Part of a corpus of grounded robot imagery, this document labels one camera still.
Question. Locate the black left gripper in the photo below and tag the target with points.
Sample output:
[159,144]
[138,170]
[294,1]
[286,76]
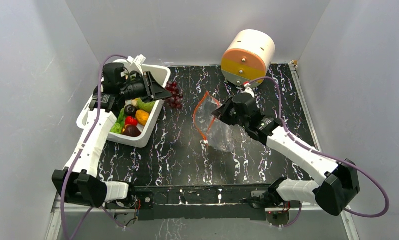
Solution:
[146,82]

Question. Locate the red pepper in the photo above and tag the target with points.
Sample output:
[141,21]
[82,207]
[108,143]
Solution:
[130,120]

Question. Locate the green cabbage ball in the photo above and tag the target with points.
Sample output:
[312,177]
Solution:
[146,106]

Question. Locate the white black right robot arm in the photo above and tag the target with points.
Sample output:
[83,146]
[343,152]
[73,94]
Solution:
[333,184]

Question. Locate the clear zip top bag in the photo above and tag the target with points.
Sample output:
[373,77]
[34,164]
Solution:
[215,133]

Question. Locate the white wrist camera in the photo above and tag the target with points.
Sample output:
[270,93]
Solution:
[136,64]
[248,90]

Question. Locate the dark red plum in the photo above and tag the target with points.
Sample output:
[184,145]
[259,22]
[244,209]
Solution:
[131,131]

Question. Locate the dark purple grape bunch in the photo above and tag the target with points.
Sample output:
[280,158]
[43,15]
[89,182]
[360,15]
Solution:
[175,101]

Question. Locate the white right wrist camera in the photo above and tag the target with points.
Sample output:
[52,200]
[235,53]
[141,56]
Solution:
[248,90]

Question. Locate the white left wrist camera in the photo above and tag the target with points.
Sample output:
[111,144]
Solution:
[136,64]

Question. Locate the white plastic bin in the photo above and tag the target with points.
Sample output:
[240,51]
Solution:
[162,76]

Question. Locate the round pastel drawer cabinet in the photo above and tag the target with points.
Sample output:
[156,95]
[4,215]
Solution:
[248,57]

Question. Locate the green lettuce leaf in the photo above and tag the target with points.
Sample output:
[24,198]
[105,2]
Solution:
[120,123]

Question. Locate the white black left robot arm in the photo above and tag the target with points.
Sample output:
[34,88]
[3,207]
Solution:
[103,119]

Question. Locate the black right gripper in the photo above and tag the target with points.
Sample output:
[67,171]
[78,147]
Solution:
[228,110]

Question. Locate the orange mango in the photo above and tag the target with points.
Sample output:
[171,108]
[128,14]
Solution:
[142,117]

